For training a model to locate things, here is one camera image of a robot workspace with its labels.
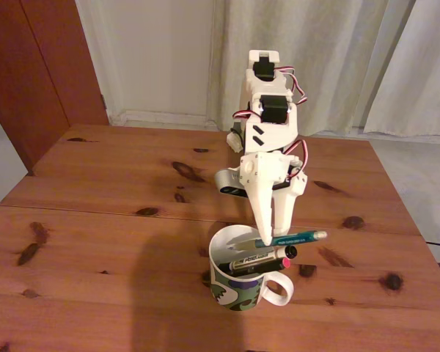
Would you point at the white Pentel whiteboard marker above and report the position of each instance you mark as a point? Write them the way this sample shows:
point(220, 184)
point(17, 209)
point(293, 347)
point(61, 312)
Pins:
point(256, 258)

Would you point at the black fineliner pen red end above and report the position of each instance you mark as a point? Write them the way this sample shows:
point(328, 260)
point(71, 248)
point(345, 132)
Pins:
point(271, 265)

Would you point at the silver oval webcam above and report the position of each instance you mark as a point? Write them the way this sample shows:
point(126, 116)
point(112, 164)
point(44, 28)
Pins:
point(223, 179)

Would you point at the white mug green pattern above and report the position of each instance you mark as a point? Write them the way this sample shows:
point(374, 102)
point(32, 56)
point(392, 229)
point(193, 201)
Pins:
point(234, 293)

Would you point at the white fabric curtain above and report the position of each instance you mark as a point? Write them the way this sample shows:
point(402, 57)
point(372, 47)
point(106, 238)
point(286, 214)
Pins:
point(333, 36)
point(432, 73)

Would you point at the brown wooden door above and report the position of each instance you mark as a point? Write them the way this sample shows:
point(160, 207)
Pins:
point(40, 73)

